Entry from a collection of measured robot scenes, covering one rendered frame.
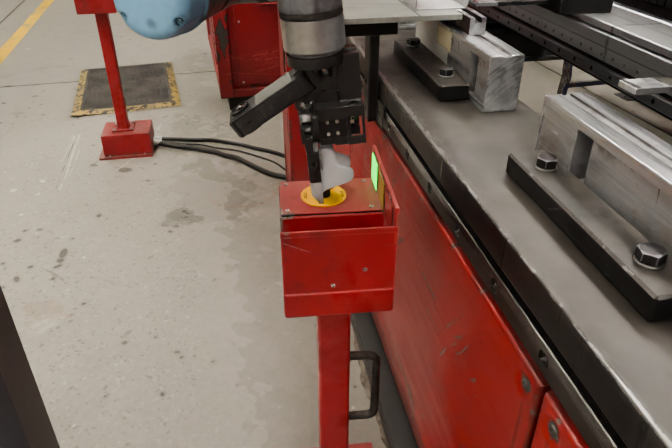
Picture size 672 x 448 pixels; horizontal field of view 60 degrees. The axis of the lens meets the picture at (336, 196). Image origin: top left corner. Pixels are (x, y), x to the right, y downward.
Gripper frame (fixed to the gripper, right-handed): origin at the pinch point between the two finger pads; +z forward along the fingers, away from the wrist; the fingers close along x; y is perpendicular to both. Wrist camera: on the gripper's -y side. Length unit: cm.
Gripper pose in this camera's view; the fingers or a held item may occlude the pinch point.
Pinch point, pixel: (315, 194)
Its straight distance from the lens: 79.9
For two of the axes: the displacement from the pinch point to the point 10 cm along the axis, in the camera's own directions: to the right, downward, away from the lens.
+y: 9.9, -1.2, 0.4
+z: 0.9, 8.6, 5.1
